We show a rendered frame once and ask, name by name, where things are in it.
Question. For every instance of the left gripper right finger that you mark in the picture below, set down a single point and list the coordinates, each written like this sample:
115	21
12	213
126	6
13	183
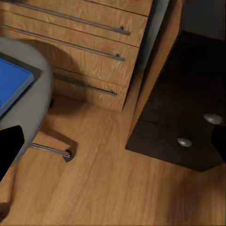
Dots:
218	139

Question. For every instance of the folder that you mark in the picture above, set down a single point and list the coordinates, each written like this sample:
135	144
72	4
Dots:
13	81

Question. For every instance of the desk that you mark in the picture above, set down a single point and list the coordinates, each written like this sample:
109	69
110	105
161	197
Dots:
204	22

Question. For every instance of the cabinet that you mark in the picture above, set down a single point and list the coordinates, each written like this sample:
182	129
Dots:
92	45
181	99

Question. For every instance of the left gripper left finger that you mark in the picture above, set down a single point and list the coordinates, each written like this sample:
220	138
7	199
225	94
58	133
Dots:
11	141

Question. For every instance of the swivel chair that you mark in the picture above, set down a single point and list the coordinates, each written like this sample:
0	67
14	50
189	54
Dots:
30	108

